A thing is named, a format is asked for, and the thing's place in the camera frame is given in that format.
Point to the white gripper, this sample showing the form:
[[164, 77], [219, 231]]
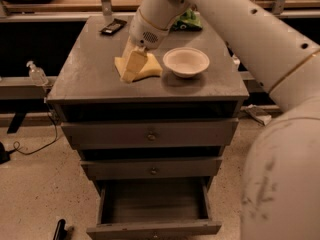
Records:
[[145, 31]]

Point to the yellow sponge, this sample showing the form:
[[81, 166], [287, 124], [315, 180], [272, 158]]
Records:
[[152, 68]]

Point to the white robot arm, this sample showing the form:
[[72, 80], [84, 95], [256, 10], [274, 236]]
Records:
[[281, 179]]

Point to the grey top drawer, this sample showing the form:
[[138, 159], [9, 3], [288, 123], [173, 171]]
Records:
[[149, 134]]

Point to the grey wooden drawer cabinet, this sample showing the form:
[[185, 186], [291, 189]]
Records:
[[88, 89]]

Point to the grey middle drawer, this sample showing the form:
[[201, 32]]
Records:
[[151, 168]]

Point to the grey open bottom drawer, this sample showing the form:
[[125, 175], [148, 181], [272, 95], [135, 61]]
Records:
[[153, 209]]

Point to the black snack bar wrapper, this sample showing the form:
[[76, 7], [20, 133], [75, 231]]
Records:
[[113, 27]]

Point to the white bowl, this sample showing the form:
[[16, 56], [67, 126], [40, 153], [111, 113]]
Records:
[[186, 62]]

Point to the wooden workbench shelf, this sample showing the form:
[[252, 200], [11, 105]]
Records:
[[292, 8]]

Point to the clear sanitizer pump bottle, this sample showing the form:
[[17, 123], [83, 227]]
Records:
[[37, 74]]

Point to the white pump bottle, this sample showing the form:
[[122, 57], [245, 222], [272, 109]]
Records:
[[236, 61]]

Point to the folded paper on floor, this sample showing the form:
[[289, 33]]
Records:
[[258, 114]]

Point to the black object bottom left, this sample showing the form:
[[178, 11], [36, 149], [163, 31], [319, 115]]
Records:
[[63, 232]]

